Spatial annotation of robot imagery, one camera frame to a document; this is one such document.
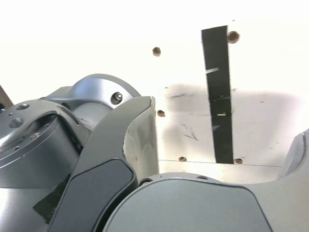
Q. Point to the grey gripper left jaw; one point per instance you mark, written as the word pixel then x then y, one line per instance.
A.
pixel 108 149

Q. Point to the black tape strip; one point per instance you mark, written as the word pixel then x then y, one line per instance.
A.
pixel 218 96

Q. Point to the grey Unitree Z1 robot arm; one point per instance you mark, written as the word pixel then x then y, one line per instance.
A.
pixel 36 145

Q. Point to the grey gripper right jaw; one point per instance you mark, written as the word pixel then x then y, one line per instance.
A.
pixel 193 207

